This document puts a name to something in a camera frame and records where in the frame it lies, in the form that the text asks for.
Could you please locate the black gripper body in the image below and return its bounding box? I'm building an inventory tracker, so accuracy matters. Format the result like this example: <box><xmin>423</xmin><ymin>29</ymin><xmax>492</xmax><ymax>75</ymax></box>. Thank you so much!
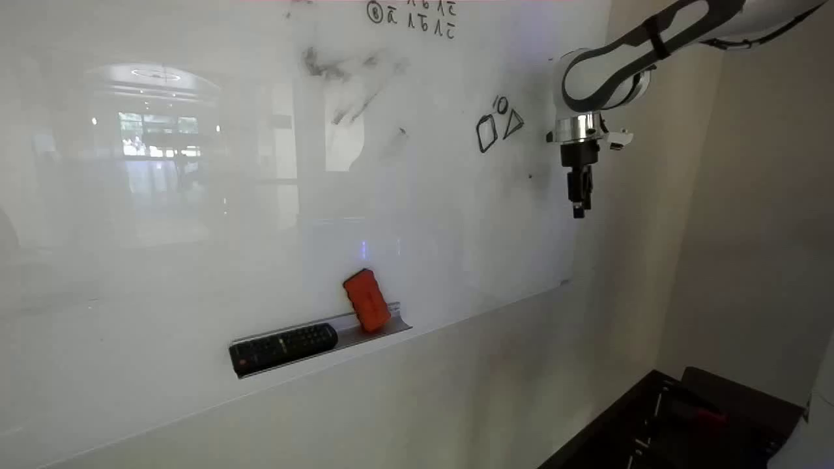
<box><xmin>557</xmin><ymin>138</ymin><xmax>602</xmax><ymax>201</ymax></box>

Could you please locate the orange board duster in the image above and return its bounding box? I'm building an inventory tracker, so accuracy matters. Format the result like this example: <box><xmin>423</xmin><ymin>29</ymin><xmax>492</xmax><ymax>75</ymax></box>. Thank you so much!
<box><xmin>341</xmin><ymin>265</ymin><xmax>396</xmax><ymax>338</ymax></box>

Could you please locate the grey whiteboard tray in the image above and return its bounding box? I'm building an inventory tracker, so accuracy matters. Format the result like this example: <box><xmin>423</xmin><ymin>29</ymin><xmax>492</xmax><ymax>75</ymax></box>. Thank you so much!
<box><xmin>230</xmin><ymin>300</ymin><xmax>415</xmax><ymax>380</ymax></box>

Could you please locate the dark table with clutter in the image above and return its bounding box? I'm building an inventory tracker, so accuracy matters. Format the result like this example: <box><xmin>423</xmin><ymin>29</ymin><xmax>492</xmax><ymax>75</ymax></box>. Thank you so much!
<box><xmin>538</xmin><ymin>366</ymin><xmax>807</xmax><ymax>469</ymax></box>

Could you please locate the white glass whiteboard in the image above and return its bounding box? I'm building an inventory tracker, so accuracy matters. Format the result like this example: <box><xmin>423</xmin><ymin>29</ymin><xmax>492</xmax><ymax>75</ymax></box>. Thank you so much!
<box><xmin>0</xmin><ymin>0</ymin><xmax>613</xmax><ymax>448</ymax></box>

